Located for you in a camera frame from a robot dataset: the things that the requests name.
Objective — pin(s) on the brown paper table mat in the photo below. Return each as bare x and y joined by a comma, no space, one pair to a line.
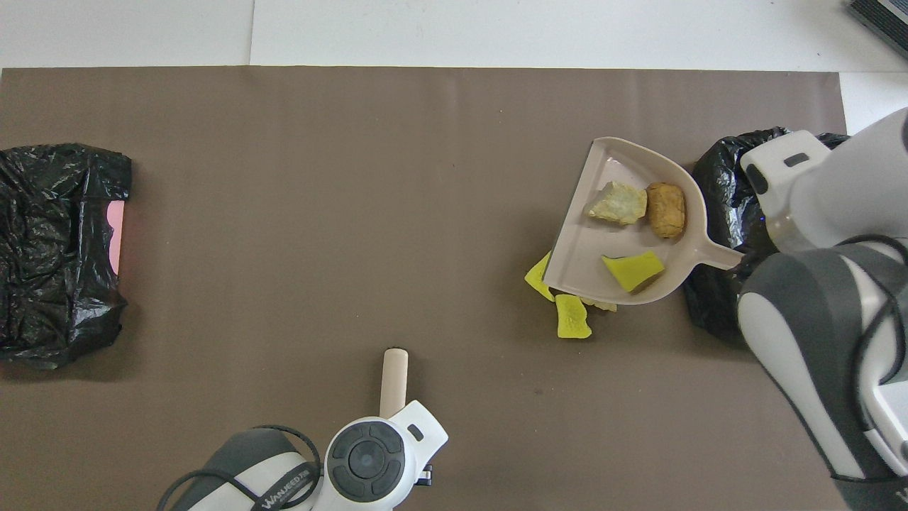
355,177

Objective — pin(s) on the pale jagged sponge scrap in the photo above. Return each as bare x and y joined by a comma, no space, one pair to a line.
618,204

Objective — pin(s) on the black bag over pink bin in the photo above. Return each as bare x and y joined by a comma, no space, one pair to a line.
50,284

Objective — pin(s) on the black bag lined bin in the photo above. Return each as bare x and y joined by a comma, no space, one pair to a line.
716,191

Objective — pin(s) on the brown oval sponge lump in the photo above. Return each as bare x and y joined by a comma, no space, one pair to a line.
667,211

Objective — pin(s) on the beige plastic dustpan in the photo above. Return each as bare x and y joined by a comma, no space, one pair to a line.
596,241

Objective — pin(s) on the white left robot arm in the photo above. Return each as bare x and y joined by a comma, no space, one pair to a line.
369,461

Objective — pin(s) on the green and yellow sponge scrap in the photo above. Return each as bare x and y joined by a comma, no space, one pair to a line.
633,271

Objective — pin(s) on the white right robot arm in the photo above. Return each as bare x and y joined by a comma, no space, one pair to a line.
816,319

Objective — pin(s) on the dark grey ribbed device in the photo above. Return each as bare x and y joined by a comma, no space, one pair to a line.
883,18

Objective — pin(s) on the beige sponge scrap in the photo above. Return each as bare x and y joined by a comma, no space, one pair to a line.
603,306

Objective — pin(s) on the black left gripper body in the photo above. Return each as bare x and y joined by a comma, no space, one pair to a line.
424,475

